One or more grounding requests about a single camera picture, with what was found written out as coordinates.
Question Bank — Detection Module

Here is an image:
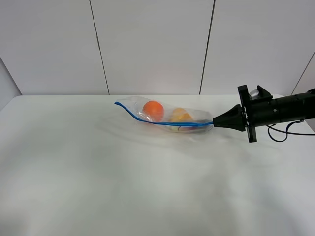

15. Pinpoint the clear zip bag blue seal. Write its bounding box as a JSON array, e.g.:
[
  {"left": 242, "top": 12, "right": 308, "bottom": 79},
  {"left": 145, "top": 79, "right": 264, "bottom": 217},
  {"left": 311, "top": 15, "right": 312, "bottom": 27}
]
[{"left": 115, "top": 96, "right": 214, "bottom": 133}]

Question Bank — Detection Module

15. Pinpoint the purple eggplant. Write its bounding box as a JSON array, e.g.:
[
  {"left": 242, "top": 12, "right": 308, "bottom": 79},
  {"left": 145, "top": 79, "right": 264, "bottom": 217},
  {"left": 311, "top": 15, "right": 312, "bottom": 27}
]
[{"left": 168, "top": 119, "right": 214, "bottom": 133}]

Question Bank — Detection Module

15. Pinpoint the yellow pear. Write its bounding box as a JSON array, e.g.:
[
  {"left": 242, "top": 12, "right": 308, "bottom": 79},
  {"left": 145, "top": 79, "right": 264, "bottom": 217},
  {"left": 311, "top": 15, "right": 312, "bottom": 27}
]
[{"left": 170, "top": 108, "right": 193, "bottom": 122}]

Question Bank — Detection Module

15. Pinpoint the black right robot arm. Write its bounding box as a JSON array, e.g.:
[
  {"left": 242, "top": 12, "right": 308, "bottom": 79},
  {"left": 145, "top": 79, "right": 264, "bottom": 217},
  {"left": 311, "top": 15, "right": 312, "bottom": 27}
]
[{"left": 213, "top": 85, "right": 315, "bottom": 143}]

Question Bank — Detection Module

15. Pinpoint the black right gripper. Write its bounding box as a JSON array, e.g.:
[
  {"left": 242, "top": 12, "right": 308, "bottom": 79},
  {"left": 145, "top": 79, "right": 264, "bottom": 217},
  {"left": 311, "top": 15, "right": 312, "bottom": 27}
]
[{"left": 213, "top": 85, "right": 271, "bottom": 143}]

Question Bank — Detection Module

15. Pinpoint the right gripper camera mount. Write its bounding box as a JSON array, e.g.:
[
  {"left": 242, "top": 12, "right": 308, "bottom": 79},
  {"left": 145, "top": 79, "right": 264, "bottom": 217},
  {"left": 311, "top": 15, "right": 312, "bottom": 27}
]
[{"left": 249, "top": 85, "right": 273, "bottom": 100}]

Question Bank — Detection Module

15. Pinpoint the orange fruit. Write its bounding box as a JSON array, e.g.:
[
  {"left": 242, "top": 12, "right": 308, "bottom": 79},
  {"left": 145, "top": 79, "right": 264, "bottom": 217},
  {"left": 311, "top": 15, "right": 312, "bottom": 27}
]
[{"left": 142, "top": 101, "right": 164, "bottom": 122}]

